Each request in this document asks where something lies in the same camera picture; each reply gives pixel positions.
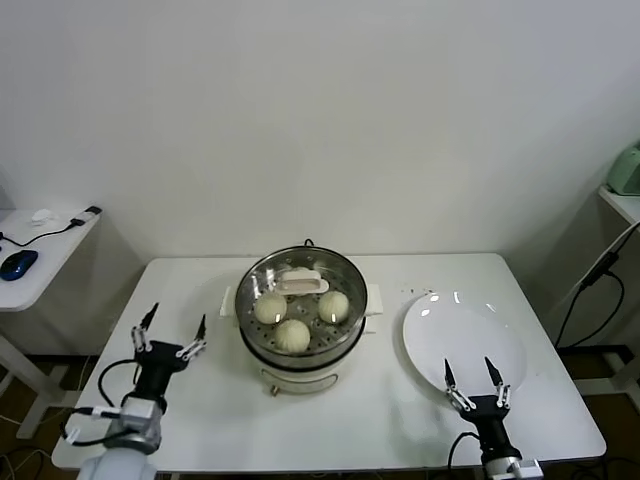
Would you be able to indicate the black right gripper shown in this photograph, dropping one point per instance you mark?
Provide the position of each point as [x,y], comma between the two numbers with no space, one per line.
[490,415]

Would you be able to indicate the white round plate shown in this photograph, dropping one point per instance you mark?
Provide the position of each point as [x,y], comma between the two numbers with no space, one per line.
[450,330]

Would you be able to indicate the white side table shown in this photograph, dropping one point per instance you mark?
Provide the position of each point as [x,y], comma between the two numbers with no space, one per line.
[50,260]

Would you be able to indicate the blue computer mouse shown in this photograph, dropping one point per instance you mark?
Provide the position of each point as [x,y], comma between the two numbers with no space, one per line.
[19,262]

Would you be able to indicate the white electric cooker base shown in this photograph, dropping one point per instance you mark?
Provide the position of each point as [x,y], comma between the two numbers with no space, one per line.
[300,375]

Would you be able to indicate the stainless steel steamer basket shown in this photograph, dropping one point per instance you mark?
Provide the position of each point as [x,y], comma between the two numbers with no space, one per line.
[352,340]

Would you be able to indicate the black power adapter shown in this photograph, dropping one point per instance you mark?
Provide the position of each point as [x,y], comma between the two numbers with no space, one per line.
[600,270]

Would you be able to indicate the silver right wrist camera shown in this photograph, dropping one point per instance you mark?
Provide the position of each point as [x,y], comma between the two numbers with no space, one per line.
[520,470]

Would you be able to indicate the white crumpled object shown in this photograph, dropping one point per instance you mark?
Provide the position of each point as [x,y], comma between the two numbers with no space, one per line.
[44,216]

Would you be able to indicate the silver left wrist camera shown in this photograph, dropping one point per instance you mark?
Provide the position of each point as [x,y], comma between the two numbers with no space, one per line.
[140,412]

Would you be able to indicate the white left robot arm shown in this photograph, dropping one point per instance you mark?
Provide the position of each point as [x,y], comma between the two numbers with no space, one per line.
[120,462]

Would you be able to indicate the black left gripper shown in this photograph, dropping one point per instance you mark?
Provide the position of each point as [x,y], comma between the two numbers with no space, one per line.
[155,365]

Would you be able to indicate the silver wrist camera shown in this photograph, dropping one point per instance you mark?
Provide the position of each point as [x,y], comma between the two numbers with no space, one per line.
[520,470]
[140,412]

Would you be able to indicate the glass pot lid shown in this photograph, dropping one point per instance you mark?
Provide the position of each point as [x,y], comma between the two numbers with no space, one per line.
[302,285]

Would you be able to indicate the green appliance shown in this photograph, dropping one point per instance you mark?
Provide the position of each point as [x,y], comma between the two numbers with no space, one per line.
[627,172]

